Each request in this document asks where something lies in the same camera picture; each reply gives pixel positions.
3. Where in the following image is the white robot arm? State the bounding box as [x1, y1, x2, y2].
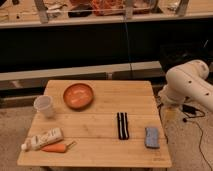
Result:
[158, 60, 213, 112]

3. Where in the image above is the orange bowl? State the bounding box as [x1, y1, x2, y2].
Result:
[63, 83, 94, 110]

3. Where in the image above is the wooden table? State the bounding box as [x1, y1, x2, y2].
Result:
[17, 80, 172, 168]

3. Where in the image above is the blue sponge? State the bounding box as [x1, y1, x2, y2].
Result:
[145, 127, 160, 149]

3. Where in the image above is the clear plastic cup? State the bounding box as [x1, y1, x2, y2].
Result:
[33, 95, 54, 118]

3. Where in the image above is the orange object on shelf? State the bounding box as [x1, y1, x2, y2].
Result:
[91, 0, 123, 16]

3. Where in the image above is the toy carrot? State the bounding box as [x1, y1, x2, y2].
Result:
[42, 141, 76, 153]

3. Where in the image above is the black object on shelf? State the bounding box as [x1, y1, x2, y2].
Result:
[68, 4, 92, 18]

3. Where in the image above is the white tube with cap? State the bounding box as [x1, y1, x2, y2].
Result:
[21, 128, 63, 151]

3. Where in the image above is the thin vertical cable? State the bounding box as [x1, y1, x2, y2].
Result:
[123, 16, 134, 72]

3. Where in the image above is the black cable on floor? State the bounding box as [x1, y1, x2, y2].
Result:
[181, 104, 213, 169]

